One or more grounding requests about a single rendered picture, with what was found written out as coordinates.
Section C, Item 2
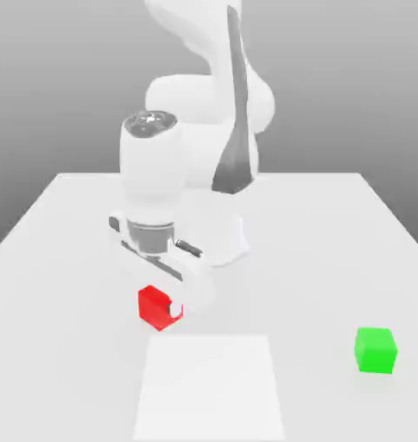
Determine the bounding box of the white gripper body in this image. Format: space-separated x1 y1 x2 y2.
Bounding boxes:
114 236 217 302

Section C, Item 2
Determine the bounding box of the small red cube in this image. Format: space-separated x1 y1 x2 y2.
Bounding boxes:
137 284 185 332

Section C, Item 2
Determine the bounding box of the small green cube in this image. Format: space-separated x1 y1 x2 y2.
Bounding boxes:
353 326 399 376

